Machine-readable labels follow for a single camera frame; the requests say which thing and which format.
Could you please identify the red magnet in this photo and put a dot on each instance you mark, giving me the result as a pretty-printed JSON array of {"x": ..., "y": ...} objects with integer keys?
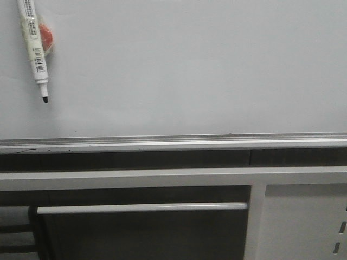
[{"x": 47, "y": 37}]

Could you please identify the white whiteboard marker black tip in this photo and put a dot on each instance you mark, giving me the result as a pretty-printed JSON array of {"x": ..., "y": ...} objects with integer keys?
[{"x": 32, "y": 36}]

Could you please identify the large white whiteboard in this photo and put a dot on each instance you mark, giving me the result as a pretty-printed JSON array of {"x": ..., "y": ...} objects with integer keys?
[{"x": 177, "y": 75}]

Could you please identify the white horizontal bar rail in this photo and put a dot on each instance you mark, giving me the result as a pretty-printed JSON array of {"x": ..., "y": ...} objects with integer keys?
[{"x": 54, "y": 210}]

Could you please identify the white perforated pegboard panel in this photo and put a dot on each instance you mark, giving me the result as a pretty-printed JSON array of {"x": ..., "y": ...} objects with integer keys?
[{"x": 303, "y": 222}]

